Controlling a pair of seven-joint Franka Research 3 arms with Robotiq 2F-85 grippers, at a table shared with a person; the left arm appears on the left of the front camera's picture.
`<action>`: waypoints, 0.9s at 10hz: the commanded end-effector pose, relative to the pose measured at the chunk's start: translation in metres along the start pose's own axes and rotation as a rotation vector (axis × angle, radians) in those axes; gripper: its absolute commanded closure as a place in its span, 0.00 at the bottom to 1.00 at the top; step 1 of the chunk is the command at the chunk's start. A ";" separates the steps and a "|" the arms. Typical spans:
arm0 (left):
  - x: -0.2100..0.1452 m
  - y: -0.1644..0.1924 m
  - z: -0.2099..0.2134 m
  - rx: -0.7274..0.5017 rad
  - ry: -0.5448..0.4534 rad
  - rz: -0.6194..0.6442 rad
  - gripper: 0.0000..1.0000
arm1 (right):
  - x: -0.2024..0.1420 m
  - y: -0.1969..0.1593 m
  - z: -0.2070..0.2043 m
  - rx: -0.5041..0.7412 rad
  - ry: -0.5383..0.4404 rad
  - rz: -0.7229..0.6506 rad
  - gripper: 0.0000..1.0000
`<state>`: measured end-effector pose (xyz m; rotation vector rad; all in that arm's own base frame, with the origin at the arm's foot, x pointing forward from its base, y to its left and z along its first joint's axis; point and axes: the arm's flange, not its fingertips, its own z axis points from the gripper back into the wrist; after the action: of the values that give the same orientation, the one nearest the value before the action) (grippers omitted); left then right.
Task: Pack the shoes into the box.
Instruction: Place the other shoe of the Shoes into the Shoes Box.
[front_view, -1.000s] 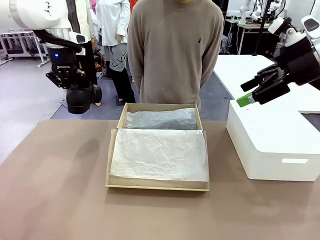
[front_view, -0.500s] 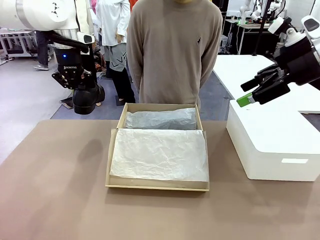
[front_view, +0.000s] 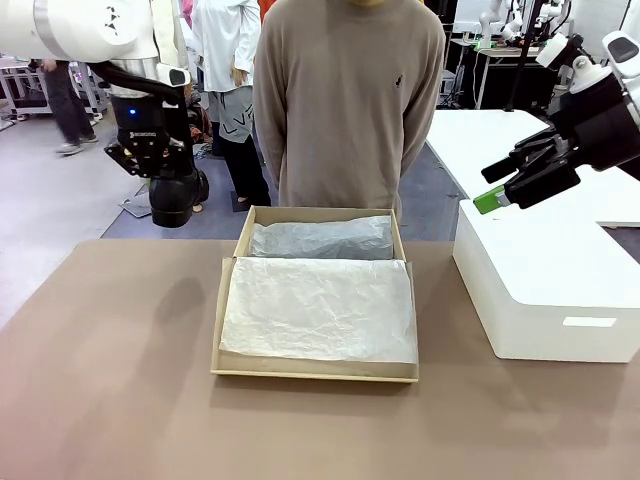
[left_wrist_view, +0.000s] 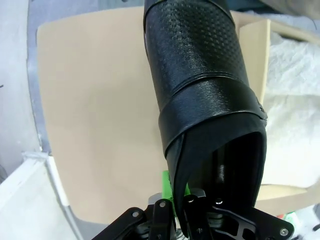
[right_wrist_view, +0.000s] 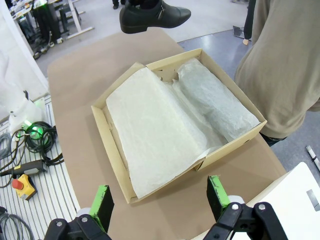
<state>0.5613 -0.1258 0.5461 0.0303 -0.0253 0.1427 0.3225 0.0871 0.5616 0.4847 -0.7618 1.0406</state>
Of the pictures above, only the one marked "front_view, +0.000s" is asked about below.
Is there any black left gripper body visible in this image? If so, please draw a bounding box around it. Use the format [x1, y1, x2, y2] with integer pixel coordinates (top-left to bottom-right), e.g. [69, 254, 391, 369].
[109, 93, 175, 177]

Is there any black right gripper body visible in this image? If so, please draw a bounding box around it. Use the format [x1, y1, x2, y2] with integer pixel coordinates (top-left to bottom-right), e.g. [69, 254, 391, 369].
[548, 73, 640, 180]

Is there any black leather buckle shoe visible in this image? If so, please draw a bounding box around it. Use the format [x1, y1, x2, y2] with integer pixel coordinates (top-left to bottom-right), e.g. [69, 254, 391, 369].
[148, 167, 212, 230]

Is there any white tissue paper sheet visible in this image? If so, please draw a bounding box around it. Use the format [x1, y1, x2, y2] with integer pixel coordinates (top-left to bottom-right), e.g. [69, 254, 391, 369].
[218, 214, 420, 366]

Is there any brown cardboard shoe box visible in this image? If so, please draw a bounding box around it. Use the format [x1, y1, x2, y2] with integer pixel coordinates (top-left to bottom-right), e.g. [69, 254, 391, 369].
[209, 204, 421, 385]

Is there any white storage box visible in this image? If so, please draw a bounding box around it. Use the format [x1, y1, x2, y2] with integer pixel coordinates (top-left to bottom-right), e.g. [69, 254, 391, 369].
[451, 196, 640, 364]

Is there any white side table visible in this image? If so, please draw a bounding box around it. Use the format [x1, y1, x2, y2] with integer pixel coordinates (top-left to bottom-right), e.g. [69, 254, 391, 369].
[423, 108, 640, 229]

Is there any walking person in dark clothes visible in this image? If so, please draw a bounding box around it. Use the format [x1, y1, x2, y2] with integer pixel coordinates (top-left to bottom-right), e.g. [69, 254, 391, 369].
[39, 58, 100, 156]

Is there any black stand pole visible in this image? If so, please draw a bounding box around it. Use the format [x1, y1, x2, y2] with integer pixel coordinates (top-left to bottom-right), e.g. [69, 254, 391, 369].
[503, 0, 544, 114]

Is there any person in beige sweater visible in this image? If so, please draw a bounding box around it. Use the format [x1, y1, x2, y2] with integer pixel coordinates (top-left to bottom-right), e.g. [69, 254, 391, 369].
[251, 0, 448, 215]

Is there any grey mannequin base plate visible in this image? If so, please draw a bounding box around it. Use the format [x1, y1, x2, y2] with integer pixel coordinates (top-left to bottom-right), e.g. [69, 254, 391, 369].
[117, 197, 154, 219]

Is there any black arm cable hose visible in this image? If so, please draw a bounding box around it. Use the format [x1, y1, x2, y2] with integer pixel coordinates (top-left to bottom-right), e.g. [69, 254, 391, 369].
[89, 59, 183, 108]

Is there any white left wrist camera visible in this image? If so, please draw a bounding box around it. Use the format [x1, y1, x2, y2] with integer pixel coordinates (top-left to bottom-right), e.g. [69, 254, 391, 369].
[156, 61, 194, 90]

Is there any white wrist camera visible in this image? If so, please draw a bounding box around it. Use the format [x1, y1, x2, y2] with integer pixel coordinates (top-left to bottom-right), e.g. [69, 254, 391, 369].
[156, 61, 194, 90]
[534, 32, 572, 69]

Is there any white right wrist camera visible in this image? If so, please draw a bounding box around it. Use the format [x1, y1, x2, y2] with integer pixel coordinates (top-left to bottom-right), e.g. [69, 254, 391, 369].
[534, 32, 572, 69]

